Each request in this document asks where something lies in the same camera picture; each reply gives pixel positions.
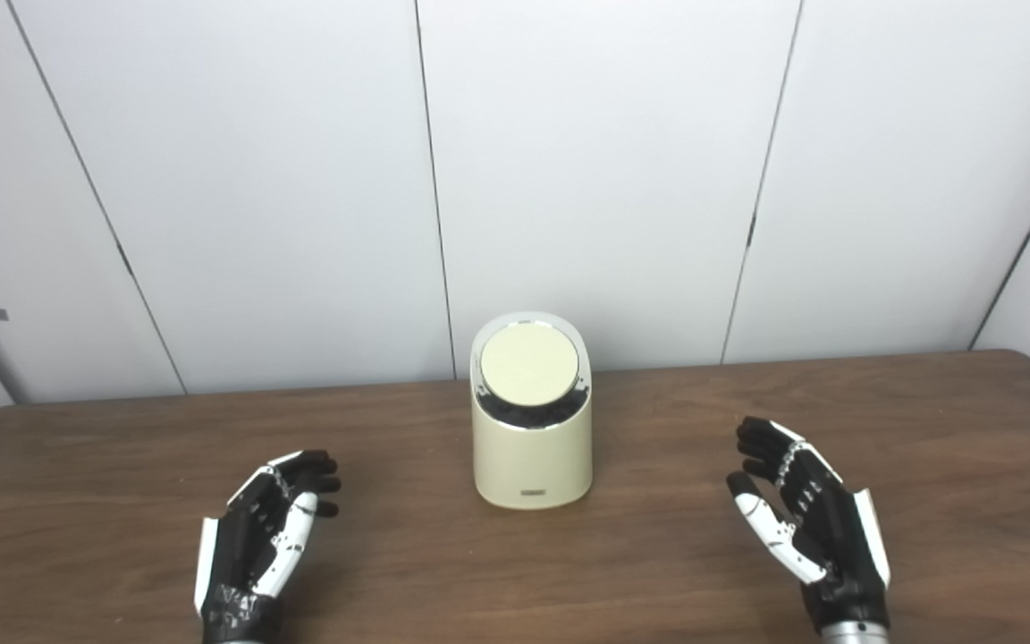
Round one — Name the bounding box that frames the white and black right hand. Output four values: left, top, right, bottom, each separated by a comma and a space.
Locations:
727, 416, 891, 631

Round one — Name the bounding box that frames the white and black left hand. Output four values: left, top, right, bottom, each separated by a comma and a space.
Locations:
194, 450, 342, 644

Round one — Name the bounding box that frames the round cream bin lid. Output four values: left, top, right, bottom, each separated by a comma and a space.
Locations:
480, 322, 580, 405

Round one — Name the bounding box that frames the cream-colored bin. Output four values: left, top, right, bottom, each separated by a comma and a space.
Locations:
470, 311, 594, 511

